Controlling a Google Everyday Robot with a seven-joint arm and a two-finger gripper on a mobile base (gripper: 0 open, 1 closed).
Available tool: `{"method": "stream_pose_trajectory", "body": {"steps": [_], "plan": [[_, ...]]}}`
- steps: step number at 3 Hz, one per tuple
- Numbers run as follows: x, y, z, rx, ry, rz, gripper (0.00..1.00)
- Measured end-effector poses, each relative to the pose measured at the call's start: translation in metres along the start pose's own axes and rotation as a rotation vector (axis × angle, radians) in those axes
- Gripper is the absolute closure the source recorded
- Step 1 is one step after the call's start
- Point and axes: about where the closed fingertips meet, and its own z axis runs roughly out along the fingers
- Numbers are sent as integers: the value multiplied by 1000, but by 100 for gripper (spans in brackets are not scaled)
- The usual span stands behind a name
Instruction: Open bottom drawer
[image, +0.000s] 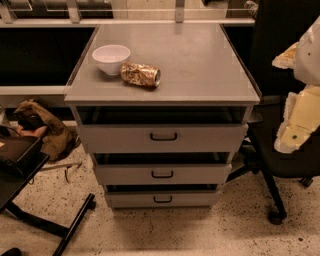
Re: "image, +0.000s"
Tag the grey bottom drawer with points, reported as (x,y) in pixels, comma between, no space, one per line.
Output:
(157,200)

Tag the grey drawer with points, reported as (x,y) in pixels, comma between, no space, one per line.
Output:
(161,138)
(157,200)
(162,174)

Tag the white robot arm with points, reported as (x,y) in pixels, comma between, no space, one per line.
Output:
(301,114)

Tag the grey top drawer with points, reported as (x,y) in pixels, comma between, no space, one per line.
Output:
(161,138)

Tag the grey drawer cabinet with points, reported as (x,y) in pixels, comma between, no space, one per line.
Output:
(168,112)

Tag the grey middle drawer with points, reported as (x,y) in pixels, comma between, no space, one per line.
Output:
(162,174)

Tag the crushed golden can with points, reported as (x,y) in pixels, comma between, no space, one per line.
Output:
(140,74)

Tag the white bowl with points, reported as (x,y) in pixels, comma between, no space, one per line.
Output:
(110,58)

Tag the black box on table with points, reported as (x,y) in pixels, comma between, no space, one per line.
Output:
(17,152)

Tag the black side table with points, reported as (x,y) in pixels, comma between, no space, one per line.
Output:
(11,186)

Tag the black office chair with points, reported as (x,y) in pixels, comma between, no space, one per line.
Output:
(278,25)

